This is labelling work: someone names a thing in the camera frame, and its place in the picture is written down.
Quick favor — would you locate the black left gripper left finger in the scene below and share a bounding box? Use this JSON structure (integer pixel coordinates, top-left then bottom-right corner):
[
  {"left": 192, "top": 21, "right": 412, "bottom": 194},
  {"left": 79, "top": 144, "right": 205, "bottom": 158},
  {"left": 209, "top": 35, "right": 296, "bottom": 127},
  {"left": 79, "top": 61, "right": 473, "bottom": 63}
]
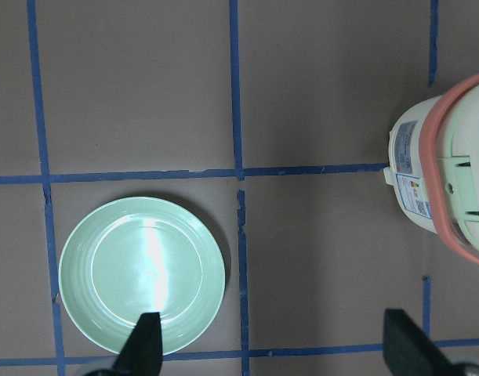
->
[{"left": 111, "top": 313, "right": 163, "bottom": 376}]

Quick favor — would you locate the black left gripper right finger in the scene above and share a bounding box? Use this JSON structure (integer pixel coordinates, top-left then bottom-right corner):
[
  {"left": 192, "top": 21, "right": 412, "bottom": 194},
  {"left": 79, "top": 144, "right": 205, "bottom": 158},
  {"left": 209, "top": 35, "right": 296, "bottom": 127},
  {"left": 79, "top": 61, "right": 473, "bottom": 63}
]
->
[{"left": 383, "top": 309, "right": 452, "bottom": 376}]

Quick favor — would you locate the white rice cooker pink handle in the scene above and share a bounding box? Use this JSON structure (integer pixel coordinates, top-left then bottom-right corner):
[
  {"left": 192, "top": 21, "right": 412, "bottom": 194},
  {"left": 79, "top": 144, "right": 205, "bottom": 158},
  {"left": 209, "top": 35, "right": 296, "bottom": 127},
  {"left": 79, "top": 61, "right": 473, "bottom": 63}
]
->
[{"left": 383, "top": 70, "right": 479, "bottom": 269}]

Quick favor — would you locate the green plate near left arm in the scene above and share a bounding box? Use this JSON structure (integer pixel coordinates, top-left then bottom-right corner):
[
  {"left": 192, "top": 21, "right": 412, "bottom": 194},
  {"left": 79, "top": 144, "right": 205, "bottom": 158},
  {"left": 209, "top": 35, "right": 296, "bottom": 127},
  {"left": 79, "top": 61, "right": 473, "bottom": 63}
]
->
[{"left": 59, "top": 197, "right": 226, "bottom": 354}]

